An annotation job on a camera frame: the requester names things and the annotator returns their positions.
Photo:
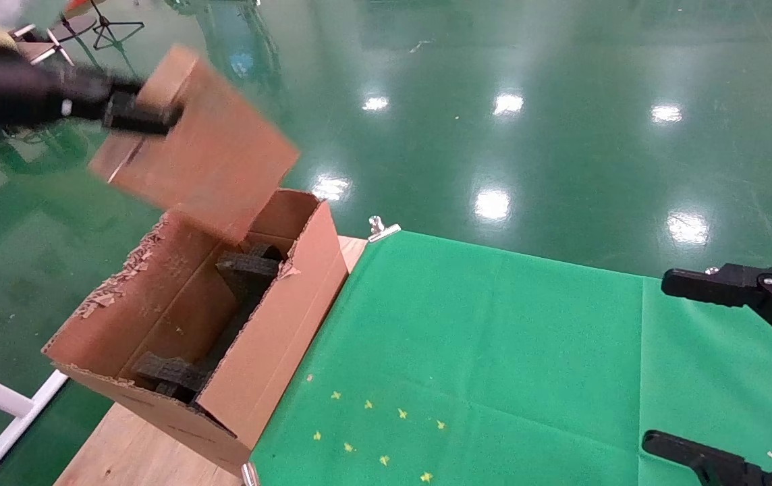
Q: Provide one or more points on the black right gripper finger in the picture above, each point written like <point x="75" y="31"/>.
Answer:
<point x="730" y="287"/>
<point x="696" y="459"/>

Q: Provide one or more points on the white metal rack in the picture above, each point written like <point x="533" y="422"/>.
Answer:
<point x="38" y="50"/>

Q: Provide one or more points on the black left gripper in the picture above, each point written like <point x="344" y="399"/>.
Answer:
<point x="15" y="91"/>

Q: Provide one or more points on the green cloth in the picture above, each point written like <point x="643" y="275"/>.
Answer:
<point x="528" y="351"/>

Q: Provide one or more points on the brown cardboard box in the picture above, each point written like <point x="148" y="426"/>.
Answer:
<point x="210" y="155"/>

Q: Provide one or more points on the white table frame leg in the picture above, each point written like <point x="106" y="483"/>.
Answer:
<point x="1" y="412"/>

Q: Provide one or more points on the black round base stand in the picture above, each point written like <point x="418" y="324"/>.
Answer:
<point x="74" y="27"/>

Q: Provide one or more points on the black tripod stand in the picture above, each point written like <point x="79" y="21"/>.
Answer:
<point x="111" y="28"/>

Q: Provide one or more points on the large open cardboard carton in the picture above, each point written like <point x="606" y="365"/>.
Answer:
<point x="278" y="351"/>

